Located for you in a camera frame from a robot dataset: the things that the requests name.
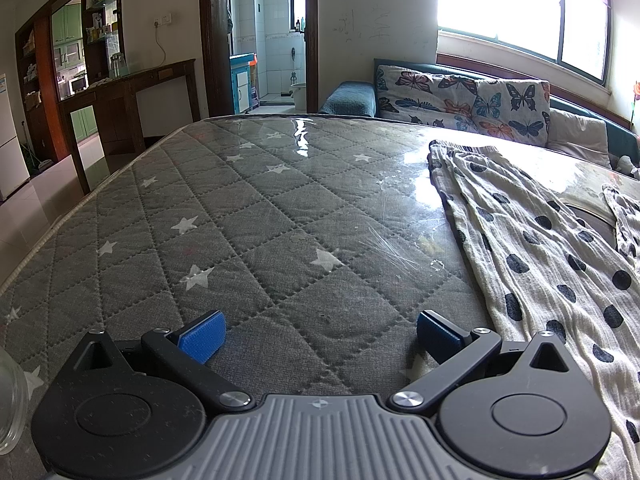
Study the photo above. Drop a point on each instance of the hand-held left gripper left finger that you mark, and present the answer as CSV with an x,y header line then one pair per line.
x,y
202,336

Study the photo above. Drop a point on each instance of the white refrigerator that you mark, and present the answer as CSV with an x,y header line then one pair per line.
x,y
11,135

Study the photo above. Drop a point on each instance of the white polka dot pants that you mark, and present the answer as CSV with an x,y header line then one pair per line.
x,y
540,260

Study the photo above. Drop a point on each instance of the blue bathroom cabinet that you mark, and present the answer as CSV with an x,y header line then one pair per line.
x,y
242,82

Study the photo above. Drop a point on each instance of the grey star quilted mattress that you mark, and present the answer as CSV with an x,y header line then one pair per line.
x,y
280,220

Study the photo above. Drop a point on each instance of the dark wooden console table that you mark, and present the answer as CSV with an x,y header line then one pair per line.
x,y
125,87

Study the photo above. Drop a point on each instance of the dark wooden shelf unit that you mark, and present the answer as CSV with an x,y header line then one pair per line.
x,y
97,20

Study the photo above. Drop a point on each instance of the green mop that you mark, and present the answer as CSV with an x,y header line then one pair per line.
x,y
40,164

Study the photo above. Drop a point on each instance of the butterfly print cushion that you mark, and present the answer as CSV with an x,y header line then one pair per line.
x,y
420,95
515,110

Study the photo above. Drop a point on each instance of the clear glass container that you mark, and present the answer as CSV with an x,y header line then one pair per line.
x,y
11,400

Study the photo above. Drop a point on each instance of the dark wooden door frame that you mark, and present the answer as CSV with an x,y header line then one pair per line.
x,y
212,40

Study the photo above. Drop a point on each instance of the window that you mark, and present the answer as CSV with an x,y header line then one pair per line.
x,y
500,5

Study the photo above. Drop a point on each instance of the white pillow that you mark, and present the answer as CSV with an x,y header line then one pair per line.
x,y
580,135

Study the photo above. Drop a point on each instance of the grey plush toy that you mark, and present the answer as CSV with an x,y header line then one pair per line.
x,y
627,166

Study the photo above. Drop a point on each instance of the glass jar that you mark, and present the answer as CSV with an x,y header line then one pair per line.
x,y
118,65

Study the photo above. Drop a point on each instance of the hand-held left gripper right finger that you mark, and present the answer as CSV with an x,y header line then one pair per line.
x,y
436,334

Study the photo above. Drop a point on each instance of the blue sofa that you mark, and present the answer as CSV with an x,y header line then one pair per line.
x,y
350,97

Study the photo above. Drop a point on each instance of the white wall socket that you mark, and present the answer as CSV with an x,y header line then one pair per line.
x,y
162,20

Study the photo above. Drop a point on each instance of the white microwave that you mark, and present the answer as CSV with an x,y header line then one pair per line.
x,y
79,83

